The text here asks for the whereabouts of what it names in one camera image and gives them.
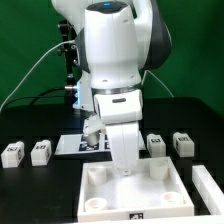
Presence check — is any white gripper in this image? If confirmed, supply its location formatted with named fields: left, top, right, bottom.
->
left=94, top=90, right=143, bottom=175

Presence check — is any white square tabletop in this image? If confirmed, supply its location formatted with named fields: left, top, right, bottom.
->
left=77, top=157, right=194, bottom=222

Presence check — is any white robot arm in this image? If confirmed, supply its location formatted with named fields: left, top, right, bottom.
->
left=51, top=0, right=171, bottom=175

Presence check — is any white sheet with tags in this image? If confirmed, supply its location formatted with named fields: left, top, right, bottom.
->
left=54, top=133, right=147, bottom=156

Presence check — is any white L-shaped obstacle fence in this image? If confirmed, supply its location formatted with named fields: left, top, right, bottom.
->
left=192, top=165, right=224, bottom=215

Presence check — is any black camera stand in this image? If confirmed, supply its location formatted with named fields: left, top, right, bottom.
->
left=57, top=20, right=78, bottom=105

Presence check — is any black cable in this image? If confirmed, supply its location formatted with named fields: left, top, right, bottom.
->
left=0, top=87, right=68, bottom=113

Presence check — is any white cable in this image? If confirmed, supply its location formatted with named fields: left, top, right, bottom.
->
left=0, top=39, right=77, bottom=113

